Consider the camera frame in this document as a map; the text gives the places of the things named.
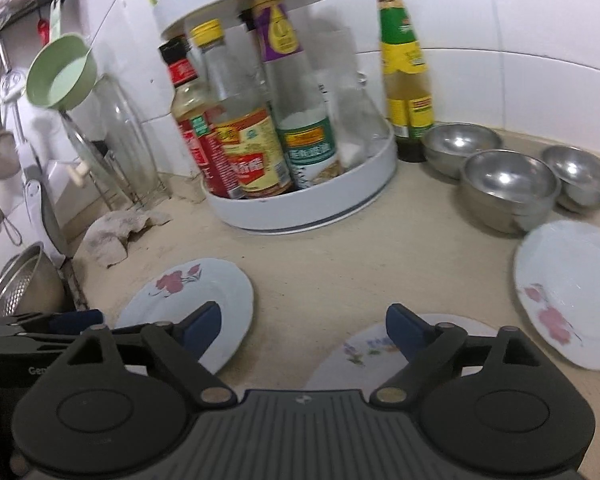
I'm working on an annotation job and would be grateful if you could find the multicolour floral white plate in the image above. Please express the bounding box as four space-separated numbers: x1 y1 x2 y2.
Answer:
303 312 502 392

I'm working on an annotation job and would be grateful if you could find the pink flower plate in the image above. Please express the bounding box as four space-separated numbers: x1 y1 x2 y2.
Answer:
513 220 600 372
116 258 254 373

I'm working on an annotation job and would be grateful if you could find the steel bowl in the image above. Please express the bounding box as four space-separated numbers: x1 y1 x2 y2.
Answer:
460 150 562 234
541 145 600 214
422 122 504 180

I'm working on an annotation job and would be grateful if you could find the steel colander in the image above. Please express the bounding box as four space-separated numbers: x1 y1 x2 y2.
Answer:
0 243 66 318

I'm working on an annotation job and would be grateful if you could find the dirty grey rag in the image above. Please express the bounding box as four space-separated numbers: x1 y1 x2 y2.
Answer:
83 210 172 268

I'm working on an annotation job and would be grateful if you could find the glass pot lid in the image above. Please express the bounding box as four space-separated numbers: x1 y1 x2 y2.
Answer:
59 72 168 212

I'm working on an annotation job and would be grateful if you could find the green plastic ladle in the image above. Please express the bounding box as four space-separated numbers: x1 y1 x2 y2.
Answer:
26 34 98 112

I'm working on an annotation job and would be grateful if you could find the red label soy sauce bottle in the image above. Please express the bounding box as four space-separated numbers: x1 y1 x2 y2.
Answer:
159 35 245 200

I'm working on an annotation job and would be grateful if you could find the green yellow oyster sauce bottle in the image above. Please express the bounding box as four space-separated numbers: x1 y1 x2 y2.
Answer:
376 0 434 162

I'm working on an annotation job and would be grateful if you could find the yellow cap vinegar bottle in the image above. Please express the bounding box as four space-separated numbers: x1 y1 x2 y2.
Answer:
190 18 292 198

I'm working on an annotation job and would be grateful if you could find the purple label fish sauce bottle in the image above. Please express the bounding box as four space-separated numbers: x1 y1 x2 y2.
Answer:
252 0 342 188

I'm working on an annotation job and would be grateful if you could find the white two-tier rotating rack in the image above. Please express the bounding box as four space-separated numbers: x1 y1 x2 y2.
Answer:
149 0 398 234

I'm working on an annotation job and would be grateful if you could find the white handled spatula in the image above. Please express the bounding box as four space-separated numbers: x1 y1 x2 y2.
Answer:
1 70 68 269

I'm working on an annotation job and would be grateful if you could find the wire lid rack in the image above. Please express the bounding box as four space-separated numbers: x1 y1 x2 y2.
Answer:
70 138 171 209

